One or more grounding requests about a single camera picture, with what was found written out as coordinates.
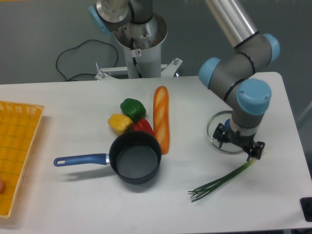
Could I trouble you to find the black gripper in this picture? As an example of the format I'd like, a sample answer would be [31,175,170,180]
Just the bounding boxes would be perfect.
[213,123,265,161]

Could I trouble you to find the green onion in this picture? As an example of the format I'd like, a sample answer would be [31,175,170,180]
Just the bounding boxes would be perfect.
[188,158,259,203]

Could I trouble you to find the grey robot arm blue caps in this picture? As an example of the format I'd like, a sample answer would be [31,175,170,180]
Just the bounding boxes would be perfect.
[89,0,280,159]

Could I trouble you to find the glass pot lid blue knob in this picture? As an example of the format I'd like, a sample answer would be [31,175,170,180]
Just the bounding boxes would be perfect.
[206,110,244,155]

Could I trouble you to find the orange baguette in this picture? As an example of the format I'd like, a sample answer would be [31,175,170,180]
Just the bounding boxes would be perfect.
[153,86,170,155]

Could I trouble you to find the black object at table edge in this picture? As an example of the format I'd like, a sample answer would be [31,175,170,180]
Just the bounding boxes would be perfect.
[300,197,312,222]

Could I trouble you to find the red bell pepper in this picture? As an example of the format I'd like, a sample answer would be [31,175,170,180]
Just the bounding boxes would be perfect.
[133,118,154,136]

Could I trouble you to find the green bell pepper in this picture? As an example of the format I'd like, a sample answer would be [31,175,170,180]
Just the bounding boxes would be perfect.
[120,98,146,123]

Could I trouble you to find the yellow bell pepper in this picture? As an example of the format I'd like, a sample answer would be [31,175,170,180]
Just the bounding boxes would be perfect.
[107,114,133,135]

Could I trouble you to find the yellow woven basket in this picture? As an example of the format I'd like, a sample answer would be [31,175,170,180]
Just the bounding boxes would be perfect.
[0,100,44,218]

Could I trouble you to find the black saucepan blue handle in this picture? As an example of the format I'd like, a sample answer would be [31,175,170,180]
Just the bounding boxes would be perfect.
[54,131,162,185]

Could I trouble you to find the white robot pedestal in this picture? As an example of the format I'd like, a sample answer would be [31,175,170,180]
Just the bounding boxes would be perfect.
[95,12,183,80]

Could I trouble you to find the black cable on floor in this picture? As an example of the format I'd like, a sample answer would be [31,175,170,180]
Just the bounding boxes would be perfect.
[56,39,119,82]

